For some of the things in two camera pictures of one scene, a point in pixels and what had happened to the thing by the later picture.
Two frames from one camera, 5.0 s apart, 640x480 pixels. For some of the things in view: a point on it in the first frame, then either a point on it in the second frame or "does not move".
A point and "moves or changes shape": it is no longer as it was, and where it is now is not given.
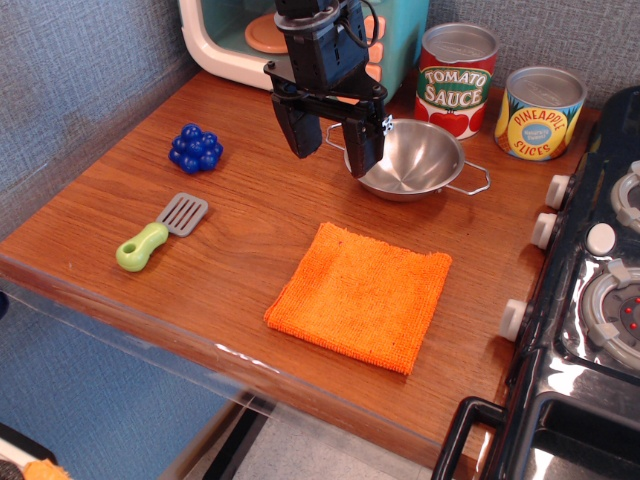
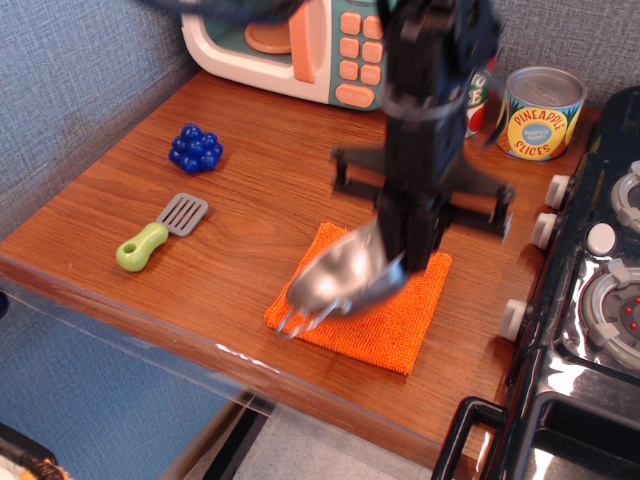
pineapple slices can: (539, 114) does not move
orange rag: (366, 299) does not move
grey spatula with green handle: (181, 216) does not move
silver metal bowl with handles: (418, 158) moves or changes shape
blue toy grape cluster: (194, 150) does not move
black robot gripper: (326, 72) to (417, 183)
